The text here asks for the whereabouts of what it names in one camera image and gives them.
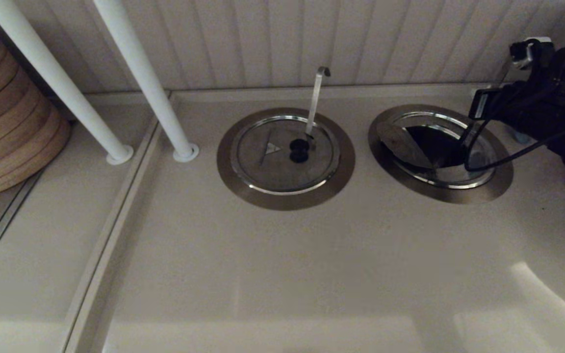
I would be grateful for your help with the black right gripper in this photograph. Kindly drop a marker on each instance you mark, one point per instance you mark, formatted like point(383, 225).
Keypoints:
point(542, 103)

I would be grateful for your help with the hinged steel lid black knob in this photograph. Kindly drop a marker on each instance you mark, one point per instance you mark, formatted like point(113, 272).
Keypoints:
point(402, 142)

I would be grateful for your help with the blue plastic spoon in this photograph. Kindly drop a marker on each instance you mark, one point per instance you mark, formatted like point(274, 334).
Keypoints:
point(523, 138)

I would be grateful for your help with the round steel lid black knob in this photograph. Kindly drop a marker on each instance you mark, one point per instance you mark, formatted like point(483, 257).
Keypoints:
point(263, 171)

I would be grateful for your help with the dark soup well pot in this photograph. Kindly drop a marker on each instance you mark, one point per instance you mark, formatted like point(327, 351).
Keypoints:
point(434, 142)

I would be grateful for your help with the brushed steel well collar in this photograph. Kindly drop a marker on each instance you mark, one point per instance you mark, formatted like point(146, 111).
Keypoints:
point(454, 197)
point(282, 201)

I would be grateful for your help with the white round pole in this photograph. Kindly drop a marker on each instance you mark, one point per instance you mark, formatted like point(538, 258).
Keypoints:
point(140, 73)
point(57, 78)

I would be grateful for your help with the bamboo steamer stack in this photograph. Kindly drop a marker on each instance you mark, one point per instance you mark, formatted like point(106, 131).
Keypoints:
point(8, 122)

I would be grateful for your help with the small right wrist camera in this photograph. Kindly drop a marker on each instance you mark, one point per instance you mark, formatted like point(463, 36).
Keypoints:
point(527, 51)

